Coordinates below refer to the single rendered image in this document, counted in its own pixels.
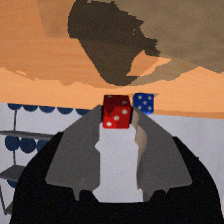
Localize red die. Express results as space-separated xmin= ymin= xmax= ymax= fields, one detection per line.
xmin=103 ymin=94 xmax=132 ymax=129

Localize dark blue die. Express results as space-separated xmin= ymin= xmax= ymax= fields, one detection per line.
xmin=132 ymin=93 xmax=154 ymax=115

